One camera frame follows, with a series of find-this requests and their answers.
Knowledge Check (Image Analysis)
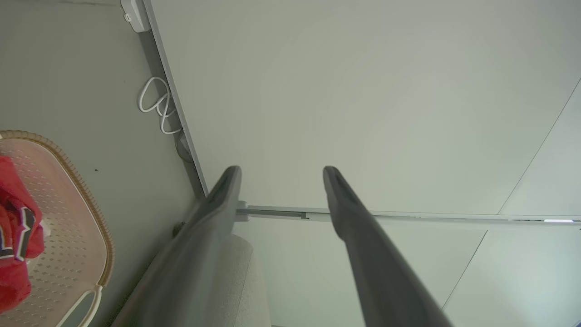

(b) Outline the grey partition frame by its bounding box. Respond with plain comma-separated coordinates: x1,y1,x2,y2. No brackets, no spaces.
143,0,581,226

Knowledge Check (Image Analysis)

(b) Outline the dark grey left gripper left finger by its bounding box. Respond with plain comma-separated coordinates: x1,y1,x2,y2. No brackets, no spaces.
111,166,242,327

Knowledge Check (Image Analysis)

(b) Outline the grey fabric sofa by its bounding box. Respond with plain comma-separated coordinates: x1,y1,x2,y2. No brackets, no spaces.
207,234,273,327

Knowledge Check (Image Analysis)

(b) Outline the coiled white cable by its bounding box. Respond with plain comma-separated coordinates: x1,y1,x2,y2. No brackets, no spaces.
138,76,183,135

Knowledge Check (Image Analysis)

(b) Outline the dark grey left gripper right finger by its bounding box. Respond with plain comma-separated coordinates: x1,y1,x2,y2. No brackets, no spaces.
323,166,454,327

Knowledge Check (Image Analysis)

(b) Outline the red garment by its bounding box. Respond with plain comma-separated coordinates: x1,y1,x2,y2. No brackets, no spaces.
0,156,45,314

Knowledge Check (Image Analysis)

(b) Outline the white power adapter box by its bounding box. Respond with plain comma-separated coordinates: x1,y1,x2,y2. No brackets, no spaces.
120,0,151,33

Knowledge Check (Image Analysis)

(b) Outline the beige plastic laundry basket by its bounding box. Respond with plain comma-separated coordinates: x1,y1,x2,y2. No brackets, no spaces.
0,130,115,327

